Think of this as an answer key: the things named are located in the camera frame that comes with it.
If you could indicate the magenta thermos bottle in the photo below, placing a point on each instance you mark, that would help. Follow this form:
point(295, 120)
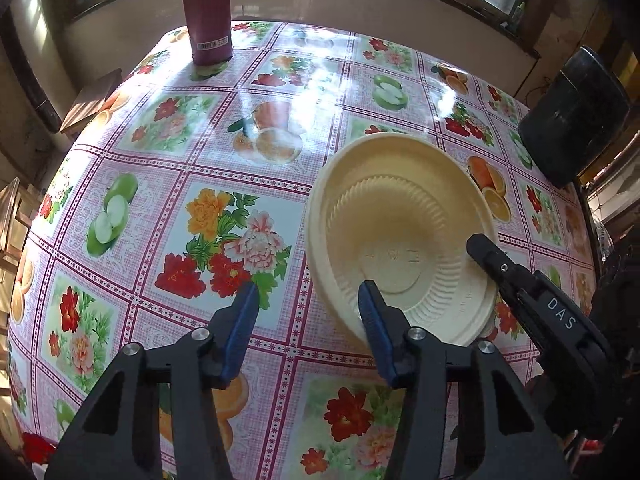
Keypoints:
point(207, 10)

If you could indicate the red cloth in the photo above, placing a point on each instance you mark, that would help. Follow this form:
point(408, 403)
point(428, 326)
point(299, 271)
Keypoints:
point(40, 450)

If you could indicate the floral fruit print tablecloth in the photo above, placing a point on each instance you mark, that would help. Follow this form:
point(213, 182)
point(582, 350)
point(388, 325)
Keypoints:
point(150, 240)

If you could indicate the green bottle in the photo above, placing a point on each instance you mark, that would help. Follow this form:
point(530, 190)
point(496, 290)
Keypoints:
point(520, 12)

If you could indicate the wooden chair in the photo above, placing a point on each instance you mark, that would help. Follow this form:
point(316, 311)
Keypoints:
point(15, 220)

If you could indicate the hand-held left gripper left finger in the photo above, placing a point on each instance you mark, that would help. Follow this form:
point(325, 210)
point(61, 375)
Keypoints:
point(240, 330)

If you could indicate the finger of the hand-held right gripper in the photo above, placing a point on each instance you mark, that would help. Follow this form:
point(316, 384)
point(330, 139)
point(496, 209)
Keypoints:
point(495, 265)

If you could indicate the wooden stool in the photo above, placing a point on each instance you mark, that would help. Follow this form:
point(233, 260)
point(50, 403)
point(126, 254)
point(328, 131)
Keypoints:
point(90, 100)

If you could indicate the cream plastic bowl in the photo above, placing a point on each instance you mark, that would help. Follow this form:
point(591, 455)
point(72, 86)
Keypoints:
point(475, 334)
point(400, 220)

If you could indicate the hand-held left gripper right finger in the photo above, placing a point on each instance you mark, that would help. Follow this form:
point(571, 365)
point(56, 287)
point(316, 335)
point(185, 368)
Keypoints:
point(375, 330)

